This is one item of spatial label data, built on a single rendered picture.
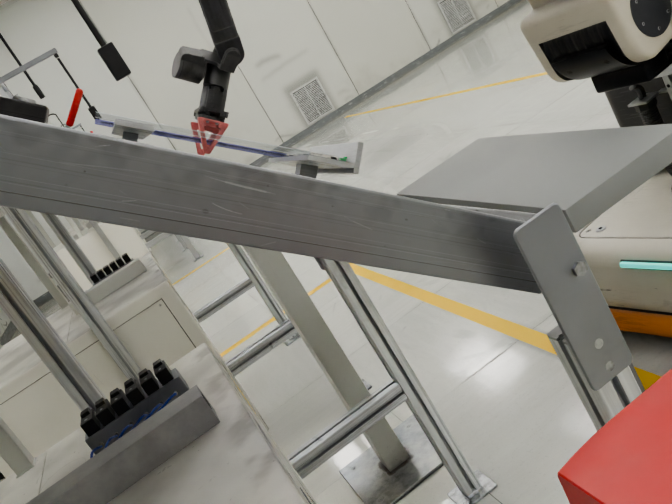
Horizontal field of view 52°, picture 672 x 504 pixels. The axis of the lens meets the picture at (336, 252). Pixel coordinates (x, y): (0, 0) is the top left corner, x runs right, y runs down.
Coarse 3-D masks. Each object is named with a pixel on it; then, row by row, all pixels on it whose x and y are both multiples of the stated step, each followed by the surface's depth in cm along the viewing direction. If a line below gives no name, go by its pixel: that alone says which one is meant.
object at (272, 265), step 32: (256, 256) 151; (288, 288) 154; (320, 320) 158; (320, 352) 159; (352, 384) 162; (384, 448) 167; (416, 448) 171; (352, 480) 174; (384, 480) 167; (416, 480) 160
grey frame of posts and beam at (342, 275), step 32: (0, 288) 113; (352, 288) 134; (32, 320) 115; (64, 352) 117; (384, 352) 136; (64, 384) 117; (416, 384) 139; (576, 384) 64; (608, 384) 61; (416, 416) 143; (608, 416) 62; (448, 448) 144
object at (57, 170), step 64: (0, 128) 47; (64, 128) 48; (0, 192) 48; (64, 192) 49; (128, 192) 50; (192, 192) 52; (256, 192) 53; (320, 192) 55; (320, 256) 56; (384, 256) 57; (448, 256) 59; (512, 256) 61
